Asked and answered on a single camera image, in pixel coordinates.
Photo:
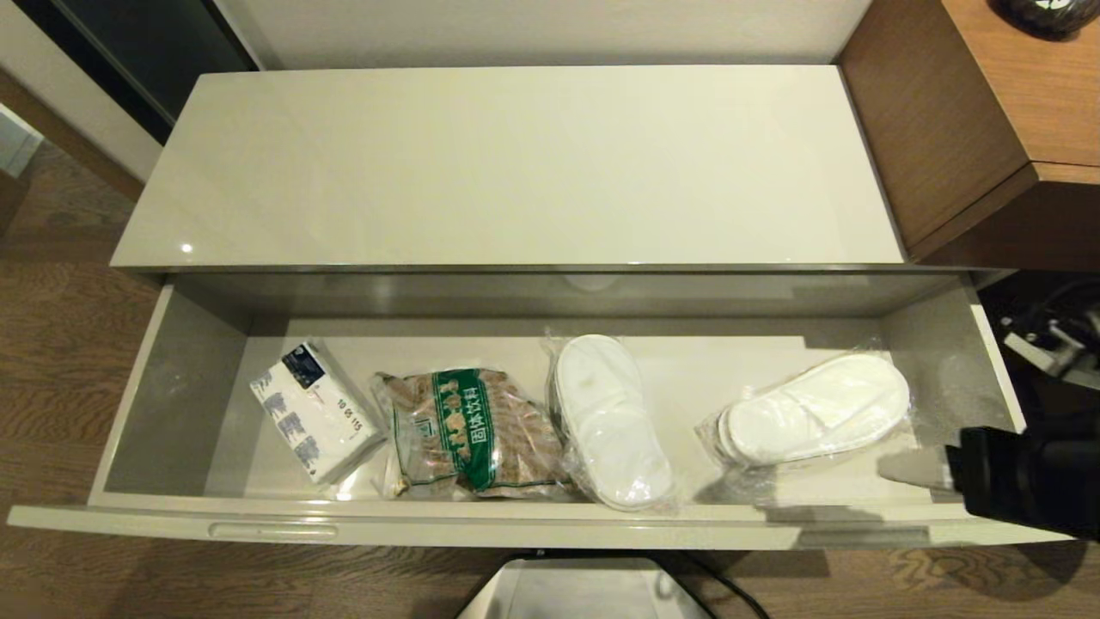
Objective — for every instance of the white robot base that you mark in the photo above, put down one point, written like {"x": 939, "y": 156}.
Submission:
{"x": 584, "y": 593}

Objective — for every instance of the white blue tissue pack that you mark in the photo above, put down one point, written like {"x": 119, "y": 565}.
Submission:
{"x": 314, "y": 411}

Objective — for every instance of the green label snack bag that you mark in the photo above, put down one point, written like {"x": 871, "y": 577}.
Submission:
{"x": 473, "y": 432}

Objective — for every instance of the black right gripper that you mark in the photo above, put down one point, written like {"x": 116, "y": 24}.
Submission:
{"x": 1001, "y": 473}

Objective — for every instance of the white slipper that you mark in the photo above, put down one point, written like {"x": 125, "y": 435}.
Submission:
{"x": 816, "y": 408}
{"x": 610, "y": 421}

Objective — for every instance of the dark glass door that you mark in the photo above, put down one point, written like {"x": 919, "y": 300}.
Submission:
{"x": 137, "y": 47}

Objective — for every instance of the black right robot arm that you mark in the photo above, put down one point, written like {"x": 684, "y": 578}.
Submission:
{"x": 1061, "y": 344}

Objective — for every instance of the pale grey panel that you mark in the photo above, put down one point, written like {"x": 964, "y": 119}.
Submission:
{"x": 17, "y": 142}

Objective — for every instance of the dark glass vase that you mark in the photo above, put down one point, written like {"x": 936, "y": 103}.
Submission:
{"x": 1048, "y": 13}

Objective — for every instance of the brown wooden desk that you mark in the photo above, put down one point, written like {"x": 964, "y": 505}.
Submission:
{"x": 932, "y": 120}

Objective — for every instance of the glossy grey cabinet top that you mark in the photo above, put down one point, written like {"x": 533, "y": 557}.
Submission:
{"x": 516, "y": 168}

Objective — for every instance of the white cabinet drawer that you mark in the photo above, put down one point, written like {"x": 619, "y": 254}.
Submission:
{"x": 215, "y": 413}

